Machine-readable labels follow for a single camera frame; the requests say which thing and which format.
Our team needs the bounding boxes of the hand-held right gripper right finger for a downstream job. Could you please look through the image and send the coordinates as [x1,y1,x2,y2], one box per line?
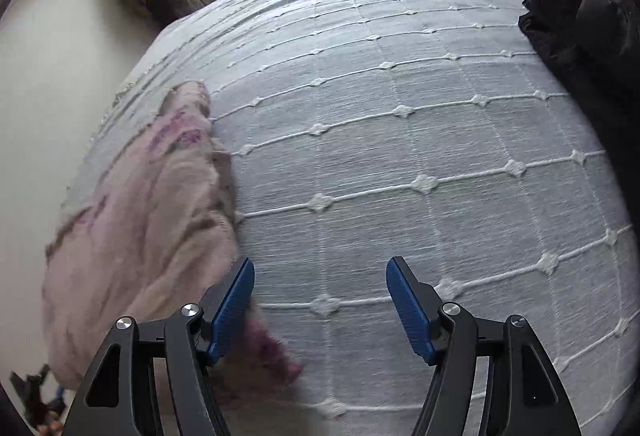
[386,256,581,436]

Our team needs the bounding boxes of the hanging dark clothes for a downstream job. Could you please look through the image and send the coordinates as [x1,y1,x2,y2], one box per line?
[145,0,178,24]

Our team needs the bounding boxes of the bed with grey bedspread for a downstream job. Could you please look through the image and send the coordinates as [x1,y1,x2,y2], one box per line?
[60,0,640,436]

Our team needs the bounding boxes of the pink floral quilted jacket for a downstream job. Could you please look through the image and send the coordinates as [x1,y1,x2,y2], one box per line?
[42,81,304,399]

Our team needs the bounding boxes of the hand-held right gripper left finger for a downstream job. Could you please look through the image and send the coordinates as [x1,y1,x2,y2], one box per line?
[65,257,256,436]

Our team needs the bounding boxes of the black puffer jacket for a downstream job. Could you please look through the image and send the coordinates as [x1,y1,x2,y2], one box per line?
[518,0,640,157]

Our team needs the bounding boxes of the dark blurred object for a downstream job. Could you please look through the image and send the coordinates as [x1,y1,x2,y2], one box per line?
[10,363,67,433]

